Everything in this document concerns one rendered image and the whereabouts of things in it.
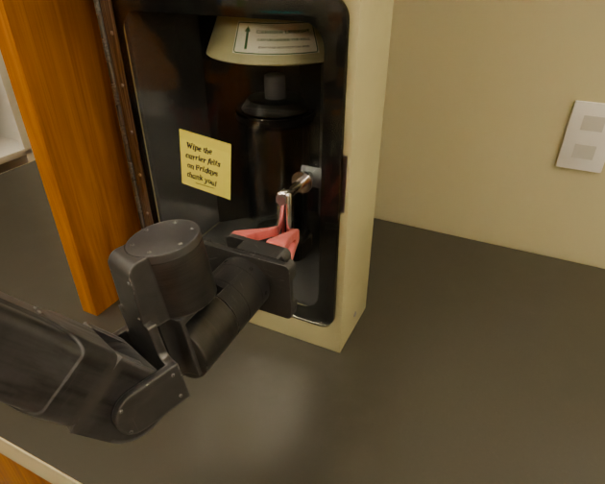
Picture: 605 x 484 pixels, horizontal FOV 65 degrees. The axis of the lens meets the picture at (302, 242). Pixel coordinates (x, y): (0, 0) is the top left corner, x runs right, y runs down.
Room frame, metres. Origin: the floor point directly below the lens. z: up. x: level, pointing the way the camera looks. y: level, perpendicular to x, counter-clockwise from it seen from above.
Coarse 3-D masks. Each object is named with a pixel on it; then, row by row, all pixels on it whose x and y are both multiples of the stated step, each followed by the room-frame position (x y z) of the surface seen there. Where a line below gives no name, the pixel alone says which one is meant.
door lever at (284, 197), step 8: (296, 176) 0.49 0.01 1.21; (304, 176) 0.49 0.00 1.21; (296, 184) 0.47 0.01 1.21; (304, 184) 0.49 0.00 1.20; (280, 192) 0.45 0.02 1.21; (288, 192) 0.45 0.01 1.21; (296, 192) 0.47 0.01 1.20; (304, 192) 0.49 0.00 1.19; (280, 200) 0.45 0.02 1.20; (288, 200) 0.45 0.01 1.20; (280, 208) 0.45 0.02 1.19; (288, 208) 0.45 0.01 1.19; (280, 216) 0.45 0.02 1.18; (288, 216) 0.45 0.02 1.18; (280, 224) 0.45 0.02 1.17; (288, 224) 0.45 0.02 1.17; (280, 232) 0.45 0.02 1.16
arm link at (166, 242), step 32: (160, 224) 0.33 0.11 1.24; (192, 224) 0.32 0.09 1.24; (128, 256) 0.28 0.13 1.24; (160, 256) 0.28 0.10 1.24; (192, 256) 0.29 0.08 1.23; (128, 288) 0.27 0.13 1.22; (160, 288) 0.28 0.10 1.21; (192, 288) 0.28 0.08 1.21; (128, 320) 0.28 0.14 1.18; (160, 320) 0.27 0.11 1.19; (160, 352) 0.26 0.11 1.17; (160, 384) 0.24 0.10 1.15; (128, 416) 0.22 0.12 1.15; (160, 416) 0.23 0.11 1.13
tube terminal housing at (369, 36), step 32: (352, 0) 0.48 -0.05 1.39; (384, 0) 0.55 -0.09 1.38; (352, 32) 0.48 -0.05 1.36; (384, 32) 0.56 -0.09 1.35; (352, 64) 0.48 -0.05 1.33; (384, 64) 0.57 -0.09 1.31; (352, 96) 0.48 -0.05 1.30; (384, 96) 0.58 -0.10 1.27; (352, 128) 0.48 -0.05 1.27; (352, 160) 0.49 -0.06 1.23; (352, 192) 0.49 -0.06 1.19; (352, 224) 0.50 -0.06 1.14; (352, 256) 0.51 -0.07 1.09; (352, 288) 0.52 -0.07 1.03; (256, 320) 0.54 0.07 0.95; (288, 320) 0.52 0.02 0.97; (352, 320) 0.53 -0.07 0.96
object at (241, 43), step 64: (128, 0) 0.59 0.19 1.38; (192, 0) 0.55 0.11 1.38; (256, 0) 0.51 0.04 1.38; (320, 0) 0.49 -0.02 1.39; (128, 64) 0.60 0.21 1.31; (192, 64) 0.55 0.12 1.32; (256, 64) 0.52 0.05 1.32; (320, 64) 0.48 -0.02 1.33; (192, 128) 0.56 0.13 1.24; (256, 128) 0.52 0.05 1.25; (320, 128) 0.48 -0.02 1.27; (192, 192) 0.56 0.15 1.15; (256, 192) 0.52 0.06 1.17; (320, 192) 0.48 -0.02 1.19; (320, 256) 0.48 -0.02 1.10; (320, 320) 0.48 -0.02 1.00
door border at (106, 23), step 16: (112, 16) 0.60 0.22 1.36; (112, 32) 0.60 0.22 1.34; (112, 48) 0.60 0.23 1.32; (112, 64) 0.61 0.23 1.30; (112, 80) 0.61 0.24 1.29; (128, 96) 0.60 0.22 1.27; (128, 112) 0.60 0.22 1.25; (128, 128) 0.60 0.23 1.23; (128, 144) 0.61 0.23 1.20; (128, 160) 0.61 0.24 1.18; (144, 176) 0.60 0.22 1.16; (144, 192) 0.60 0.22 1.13; (144, 208) 0.60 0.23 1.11; (144, 224) 0.61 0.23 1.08
